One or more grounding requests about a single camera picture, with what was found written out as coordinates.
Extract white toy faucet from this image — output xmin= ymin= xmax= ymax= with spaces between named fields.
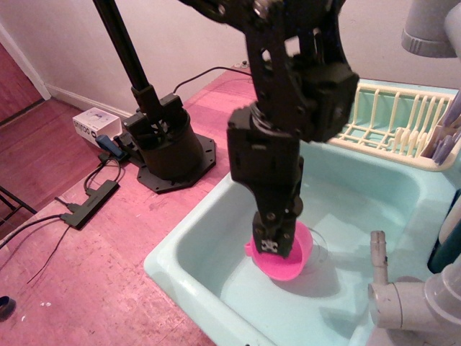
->
xmin=367 ymin=231 xmax=460 ymax=345

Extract blue clamp handle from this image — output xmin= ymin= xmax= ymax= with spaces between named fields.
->
xmin=95 ymin=135 xmax=127 ymax=161

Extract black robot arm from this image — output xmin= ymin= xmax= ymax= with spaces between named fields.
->
xmin=189 ymin=1 xmax=359 ymax=258

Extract black metal chair frame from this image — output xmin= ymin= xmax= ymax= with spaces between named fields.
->
xmin=0 ymin=187 xmax=37 ymax=226

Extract cream dish drying rack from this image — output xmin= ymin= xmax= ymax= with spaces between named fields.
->
xmin=329 ymin=79 xmax=460 ymax=172

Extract grey cable on table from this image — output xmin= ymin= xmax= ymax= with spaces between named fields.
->
xmin=0 ymin=214 xmax=69 ymax=285

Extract lavender plastic utensils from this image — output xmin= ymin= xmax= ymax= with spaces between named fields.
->
xmin=431 ymin=90 xmax=460 ymax=166

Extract pink plastic cup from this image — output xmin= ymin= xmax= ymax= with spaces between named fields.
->
xmin=244 ymin=221 xmax=313 ymax=281

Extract black tape roll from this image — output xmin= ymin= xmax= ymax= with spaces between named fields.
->
xmin=0 ymin=296 xmax=17 ymax=321

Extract black usb hub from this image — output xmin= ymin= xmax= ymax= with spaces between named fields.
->
xmin=55 ymin=180 xmax=120 ymax=230

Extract white cardboard box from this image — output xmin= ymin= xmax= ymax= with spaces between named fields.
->
xmin=72 ymin=107 xmax=122 ymax=146

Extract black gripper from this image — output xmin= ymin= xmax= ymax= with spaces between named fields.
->
xmin=227 ymin=107 xmax=303 ymax=257

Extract mint green toy sink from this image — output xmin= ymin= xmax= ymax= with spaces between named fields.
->
xmin=143 ymin=75 xmax=461 ymax=346

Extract black power cable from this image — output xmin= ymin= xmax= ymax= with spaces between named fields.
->
xmin=172 ymin=66 xmax=253 ymax=95

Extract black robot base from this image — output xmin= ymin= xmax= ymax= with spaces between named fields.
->
xmin=94 ymin=1 xmax=216 ymax=194

